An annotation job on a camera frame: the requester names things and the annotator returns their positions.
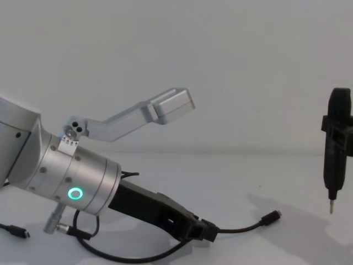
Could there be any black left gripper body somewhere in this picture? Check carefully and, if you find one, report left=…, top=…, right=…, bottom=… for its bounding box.
left=108, top=183, right=199, bottom=240

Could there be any black electric screwdriver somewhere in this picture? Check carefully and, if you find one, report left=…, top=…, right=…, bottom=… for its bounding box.
left=322, top=87, right=353, bottom=215

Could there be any black cable with plug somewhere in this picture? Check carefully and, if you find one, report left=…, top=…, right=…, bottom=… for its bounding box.
left=213, top=209, right=282, bottom=234
left=0, top=222, right=30, bottom=239

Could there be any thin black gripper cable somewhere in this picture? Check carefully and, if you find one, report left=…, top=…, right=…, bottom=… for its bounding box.
left=72, top=210, right=191, bottom=259

